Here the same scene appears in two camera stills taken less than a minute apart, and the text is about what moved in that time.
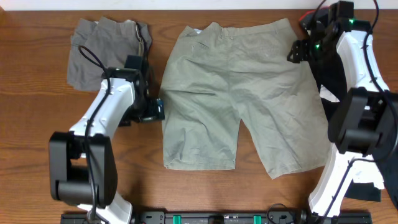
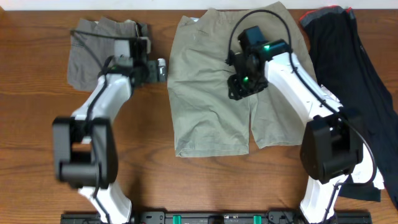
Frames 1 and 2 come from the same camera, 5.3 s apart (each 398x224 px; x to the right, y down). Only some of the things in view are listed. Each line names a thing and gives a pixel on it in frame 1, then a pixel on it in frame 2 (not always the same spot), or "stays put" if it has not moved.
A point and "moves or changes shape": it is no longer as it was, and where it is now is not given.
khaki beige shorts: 216,76 moves or changes shape
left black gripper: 157,112 -> 153,66
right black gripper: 300,51 -> 238,91
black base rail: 230,218 stays put
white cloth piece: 364,170 stays put
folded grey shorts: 96,46 stays put
